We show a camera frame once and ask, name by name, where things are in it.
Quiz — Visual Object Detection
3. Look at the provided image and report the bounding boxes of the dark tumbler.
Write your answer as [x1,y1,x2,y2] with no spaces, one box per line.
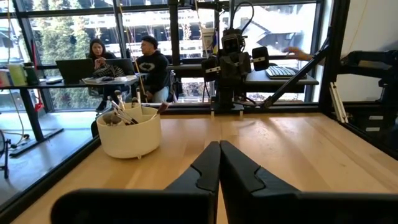
[24,62,40,86]

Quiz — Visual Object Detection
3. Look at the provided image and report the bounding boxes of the black fan makeup brush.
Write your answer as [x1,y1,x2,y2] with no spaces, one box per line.
[106,95,139,126]

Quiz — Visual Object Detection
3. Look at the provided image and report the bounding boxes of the black window frame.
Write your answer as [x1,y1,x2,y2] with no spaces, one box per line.
[0,0,324,111]

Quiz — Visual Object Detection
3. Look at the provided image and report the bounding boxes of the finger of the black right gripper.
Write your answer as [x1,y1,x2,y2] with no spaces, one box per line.
[201,57,220,83]
[251,46,270,72]

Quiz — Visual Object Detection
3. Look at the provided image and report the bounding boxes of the black office desk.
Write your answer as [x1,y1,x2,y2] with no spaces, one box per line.
[0,75,141,156]

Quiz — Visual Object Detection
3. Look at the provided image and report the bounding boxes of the white aluminium strip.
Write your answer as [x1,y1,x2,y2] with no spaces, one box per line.
[333,82,349,123]
[328,82,345,124]

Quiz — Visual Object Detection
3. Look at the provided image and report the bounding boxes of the person's hand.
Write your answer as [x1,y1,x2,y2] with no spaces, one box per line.
[282,46,313,62]

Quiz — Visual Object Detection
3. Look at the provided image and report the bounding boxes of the brown-tipped makeup brush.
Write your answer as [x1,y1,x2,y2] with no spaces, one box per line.
[151,101,170,121]

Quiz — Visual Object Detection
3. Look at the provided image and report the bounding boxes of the cream round brush organizer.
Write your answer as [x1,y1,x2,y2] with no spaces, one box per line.
[96,102,162,160]

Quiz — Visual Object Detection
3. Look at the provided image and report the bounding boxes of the computer keyboard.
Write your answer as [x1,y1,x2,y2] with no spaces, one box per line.
[265,65,308,80]

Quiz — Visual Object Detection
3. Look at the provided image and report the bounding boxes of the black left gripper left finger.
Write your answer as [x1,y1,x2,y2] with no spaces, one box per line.
[51,141,222,224]

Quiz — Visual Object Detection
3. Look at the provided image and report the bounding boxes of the black-handled makeup brush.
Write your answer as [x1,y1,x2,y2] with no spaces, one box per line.
[101,112,123,126]

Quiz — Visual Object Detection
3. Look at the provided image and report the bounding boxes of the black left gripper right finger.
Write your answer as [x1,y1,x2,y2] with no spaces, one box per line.
[219,139,398,224]

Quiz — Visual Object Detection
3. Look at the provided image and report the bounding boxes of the grey desk with keyboard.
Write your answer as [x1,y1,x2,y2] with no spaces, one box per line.
[167,63,320,95]

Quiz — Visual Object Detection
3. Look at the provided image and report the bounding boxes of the black laptop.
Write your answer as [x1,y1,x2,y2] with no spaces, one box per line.
[104,57,136,77]
[55,58,95,85]

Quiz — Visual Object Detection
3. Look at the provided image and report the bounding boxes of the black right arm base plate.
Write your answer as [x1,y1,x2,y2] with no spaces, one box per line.
[210,103,245,118]

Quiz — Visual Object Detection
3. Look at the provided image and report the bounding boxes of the thin yellow rod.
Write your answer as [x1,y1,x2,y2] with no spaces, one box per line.
[119,2,147,104]

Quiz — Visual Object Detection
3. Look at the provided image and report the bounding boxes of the white papers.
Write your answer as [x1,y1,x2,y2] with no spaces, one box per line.
[81,75,140,85]

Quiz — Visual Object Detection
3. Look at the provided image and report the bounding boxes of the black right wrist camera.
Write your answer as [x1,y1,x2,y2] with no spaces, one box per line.
[221,28,246,54]

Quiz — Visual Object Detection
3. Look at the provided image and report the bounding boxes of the person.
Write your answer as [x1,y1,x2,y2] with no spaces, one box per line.
[88,37,126,113]
[134,35,171,104]

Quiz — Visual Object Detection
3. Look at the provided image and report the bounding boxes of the yellow-green cup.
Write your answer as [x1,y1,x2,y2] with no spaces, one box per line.
[7,63,28,87]

